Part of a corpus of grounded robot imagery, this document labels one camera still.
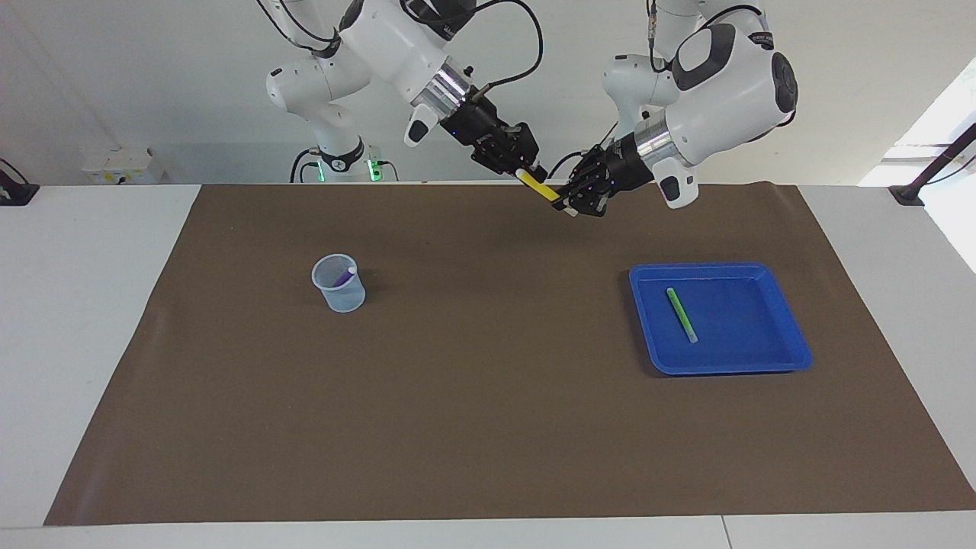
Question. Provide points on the purple pen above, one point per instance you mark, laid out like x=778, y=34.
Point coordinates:
x=343, y=278

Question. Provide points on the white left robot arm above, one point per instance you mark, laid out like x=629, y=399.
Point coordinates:
x=724, y=91

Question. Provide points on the brown table mat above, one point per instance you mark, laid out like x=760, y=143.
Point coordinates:
x=488, y=412

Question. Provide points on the green pen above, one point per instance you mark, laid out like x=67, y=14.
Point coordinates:
x=681, y=313

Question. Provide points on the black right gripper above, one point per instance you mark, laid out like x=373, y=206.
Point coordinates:
x=473, y=126

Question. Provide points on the yellow pen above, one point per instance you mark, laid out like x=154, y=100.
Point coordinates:
x=537, y=184

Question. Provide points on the black pole stand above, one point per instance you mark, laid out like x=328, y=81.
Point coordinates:
x=907, y=194

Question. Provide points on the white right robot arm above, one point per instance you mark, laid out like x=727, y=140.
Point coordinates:
x=389, y=46

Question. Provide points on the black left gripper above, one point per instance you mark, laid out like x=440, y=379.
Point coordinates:
x=627, y=164

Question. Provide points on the translucent plastic cup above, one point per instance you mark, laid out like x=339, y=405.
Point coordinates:
x=343, y=299

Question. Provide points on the blue plastic tray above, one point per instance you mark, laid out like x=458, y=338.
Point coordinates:
x=740, y=335

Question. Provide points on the black table clamp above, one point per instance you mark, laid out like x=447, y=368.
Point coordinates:
x=17, y=192

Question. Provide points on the white wall socket box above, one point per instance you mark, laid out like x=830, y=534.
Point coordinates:
x=122, y=166

